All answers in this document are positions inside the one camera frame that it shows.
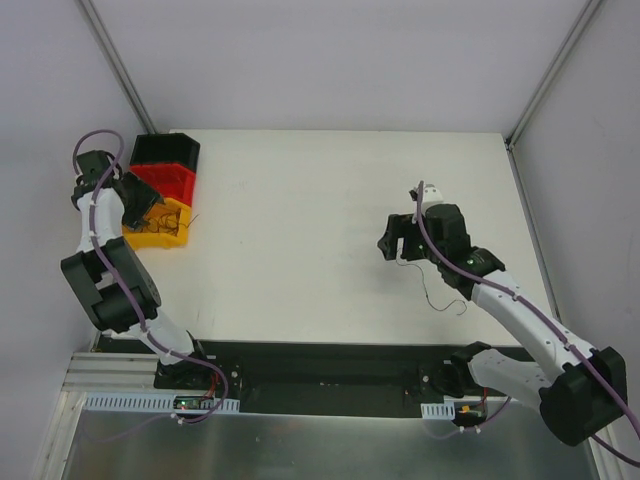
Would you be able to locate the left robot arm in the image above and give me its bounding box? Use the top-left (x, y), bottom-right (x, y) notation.
top-left (60, 150), bottom-right (219, 390)

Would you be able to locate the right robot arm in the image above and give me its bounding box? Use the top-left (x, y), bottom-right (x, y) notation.
top-left (377, 203), bottom-right (639, 446)

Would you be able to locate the red storage bin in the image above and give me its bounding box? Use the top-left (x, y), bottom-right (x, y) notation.
top-left (130, 163), bottom-right (196, 207)

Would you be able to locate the yellow storage bin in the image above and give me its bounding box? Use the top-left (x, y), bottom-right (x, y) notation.
top-left (122, 198), bottom-right (192, 250)

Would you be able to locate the black storage bin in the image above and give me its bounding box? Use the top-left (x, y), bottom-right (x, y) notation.
top-left (129, 133), bottom-right (200, 172)

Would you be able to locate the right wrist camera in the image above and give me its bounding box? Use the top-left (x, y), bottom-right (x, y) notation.
top-left (409, 181), bottom-right (444, 209)

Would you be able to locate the right aluminium frame post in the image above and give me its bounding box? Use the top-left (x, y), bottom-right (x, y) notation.
top-left (505, 0), bottom-right (606, 151)

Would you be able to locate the aluminium frame post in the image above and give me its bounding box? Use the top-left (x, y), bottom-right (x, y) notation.
top-left (74, 0), bottom-right (157, 134)
top-left (505, 0), bottom-right (606, 151)

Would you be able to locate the right white cable duct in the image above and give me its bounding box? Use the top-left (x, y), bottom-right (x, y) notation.
top-left (420, 400), bottom-right (456, 421)

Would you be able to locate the white cable duct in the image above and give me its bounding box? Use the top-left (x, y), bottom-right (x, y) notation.
top-left (84, 393), bottom-right (240, 415)
top-left (420, 400), bottom-right (456, 421)

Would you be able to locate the left aluminium frame post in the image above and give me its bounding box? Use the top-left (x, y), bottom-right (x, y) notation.
top-left (74, 0), bottom-right (157, 134)

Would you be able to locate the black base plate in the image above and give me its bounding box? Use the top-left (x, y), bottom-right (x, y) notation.
top-left (154, 341), bottom-right (461, 418)

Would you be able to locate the left white cable duct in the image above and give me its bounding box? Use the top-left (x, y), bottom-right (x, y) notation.
top-left (84, 393), bottom-right (240, 415)

